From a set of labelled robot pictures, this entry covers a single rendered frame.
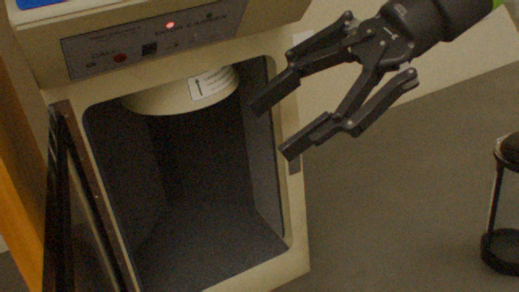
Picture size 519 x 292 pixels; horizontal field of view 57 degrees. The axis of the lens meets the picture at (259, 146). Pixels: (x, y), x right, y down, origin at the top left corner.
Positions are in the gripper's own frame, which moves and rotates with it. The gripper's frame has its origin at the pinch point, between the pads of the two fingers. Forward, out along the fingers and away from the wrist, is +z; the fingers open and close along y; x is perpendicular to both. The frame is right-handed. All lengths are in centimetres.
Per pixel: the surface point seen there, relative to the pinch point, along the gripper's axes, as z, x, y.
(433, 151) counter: -24, 64, -14
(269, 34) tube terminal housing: -5.0, -1.7, -11.1
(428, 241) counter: -8.1, 47.5, 7.9
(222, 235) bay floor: 21.4, 28.3, -8.6
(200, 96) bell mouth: 7.2, -0.9, -10.6
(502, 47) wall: -70, 94, -41
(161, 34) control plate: 5.0, -15.7, -6.2
